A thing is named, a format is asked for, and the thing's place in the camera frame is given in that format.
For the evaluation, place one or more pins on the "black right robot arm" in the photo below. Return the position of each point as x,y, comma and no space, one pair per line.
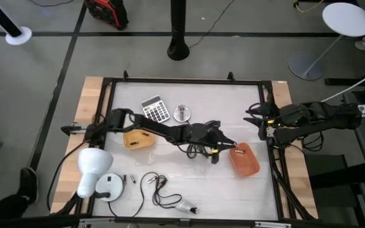
328,117

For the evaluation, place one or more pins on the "black post white base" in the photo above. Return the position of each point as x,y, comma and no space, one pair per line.
17,35

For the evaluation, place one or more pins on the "chrome lamp socket base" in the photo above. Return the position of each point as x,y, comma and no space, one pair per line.
182,113

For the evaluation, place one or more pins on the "white round side table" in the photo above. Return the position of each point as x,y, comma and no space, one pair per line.
347,19

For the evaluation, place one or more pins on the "small black battery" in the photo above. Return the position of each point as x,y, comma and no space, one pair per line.
125,179

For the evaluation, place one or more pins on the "white printed safety label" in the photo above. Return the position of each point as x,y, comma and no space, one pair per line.
184,206

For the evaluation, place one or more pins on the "black gold battery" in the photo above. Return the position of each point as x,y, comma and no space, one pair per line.
145,134
162,181
134,143

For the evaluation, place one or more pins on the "small silver battery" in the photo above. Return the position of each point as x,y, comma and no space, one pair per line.
133,179

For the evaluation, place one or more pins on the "grey desk calculator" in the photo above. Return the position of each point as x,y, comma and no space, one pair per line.
155,109

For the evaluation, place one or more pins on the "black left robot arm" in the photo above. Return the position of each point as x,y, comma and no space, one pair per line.
157,126

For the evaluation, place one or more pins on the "person's black shoe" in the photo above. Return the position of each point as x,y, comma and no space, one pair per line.
28,185

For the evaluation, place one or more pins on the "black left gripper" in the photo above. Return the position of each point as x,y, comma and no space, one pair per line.
213,134

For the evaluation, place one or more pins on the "white desk lamp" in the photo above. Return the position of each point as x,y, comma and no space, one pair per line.
90,164

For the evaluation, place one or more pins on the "person's leg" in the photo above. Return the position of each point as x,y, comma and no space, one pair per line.
2,207

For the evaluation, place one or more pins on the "red black equipment case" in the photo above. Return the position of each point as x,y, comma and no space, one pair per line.
108,12

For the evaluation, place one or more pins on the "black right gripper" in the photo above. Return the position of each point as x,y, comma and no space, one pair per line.
269,117

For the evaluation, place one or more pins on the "orange plastic bin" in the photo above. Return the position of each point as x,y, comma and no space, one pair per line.
246,163

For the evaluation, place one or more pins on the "yellow plastic bin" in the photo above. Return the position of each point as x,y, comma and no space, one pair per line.
139,142

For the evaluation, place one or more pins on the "black pole with round base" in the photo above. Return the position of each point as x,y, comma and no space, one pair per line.
178,31

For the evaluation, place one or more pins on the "white tube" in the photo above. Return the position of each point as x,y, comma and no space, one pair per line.
353,84

